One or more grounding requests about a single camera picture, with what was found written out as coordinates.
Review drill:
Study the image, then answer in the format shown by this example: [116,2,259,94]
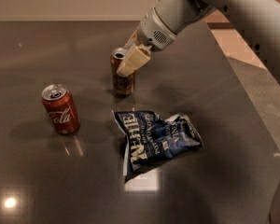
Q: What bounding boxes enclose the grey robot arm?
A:
[117,0,280,84]

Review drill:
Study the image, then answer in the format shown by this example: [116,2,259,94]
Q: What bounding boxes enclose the red cola can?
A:
[41,84,80,134]

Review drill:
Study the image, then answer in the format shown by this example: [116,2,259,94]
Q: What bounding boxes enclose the orange soda can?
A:
[110,47,135,95]

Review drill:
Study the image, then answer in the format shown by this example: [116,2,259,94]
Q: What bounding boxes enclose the blue crumpled chip bag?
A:
[113,111,203,176]

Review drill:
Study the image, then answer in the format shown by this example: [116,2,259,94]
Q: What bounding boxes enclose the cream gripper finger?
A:
[124,30,139,49]
[117,45,151,77]

